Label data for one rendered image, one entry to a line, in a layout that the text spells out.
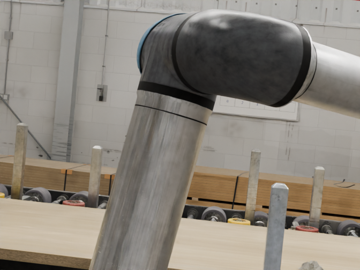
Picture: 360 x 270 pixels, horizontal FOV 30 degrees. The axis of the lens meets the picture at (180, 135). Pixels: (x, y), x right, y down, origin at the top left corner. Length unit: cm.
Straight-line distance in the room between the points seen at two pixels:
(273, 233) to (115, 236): 56
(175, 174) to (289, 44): 24
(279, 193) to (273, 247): 12
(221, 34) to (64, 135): 806
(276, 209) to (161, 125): 56
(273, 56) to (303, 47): 4
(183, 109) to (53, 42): 827
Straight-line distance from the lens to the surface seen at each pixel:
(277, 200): 143
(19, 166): 265
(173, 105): 94
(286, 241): 217
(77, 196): 304
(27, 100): 927
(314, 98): 93
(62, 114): 889
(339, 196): 739
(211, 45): 87
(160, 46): 95
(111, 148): 892
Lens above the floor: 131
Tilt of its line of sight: 3 degrees down
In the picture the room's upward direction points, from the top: 6 degrees clockwise
